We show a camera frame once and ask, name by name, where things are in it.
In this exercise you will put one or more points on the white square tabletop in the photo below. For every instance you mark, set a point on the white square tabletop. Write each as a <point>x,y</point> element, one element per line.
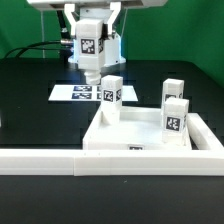
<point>139,128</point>

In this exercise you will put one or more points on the white L-shaped obstacle fence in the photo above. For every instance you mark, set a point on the white L-shaped obstacle fence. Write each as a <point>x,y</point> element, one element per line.
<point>111,162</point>

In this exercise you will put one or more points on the white sheet with AprilTags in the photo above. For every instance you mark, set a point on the white sheet with AprilTags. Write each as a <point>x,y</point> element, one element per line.
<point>67,93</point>

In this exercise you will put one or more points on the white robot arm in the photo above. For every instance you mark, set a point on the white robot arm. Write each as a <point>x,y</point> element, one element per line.
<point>112,46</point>

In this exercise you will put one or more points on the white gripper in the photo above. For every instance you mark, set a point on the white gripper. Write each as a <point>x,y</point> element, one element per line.
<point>111,9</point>

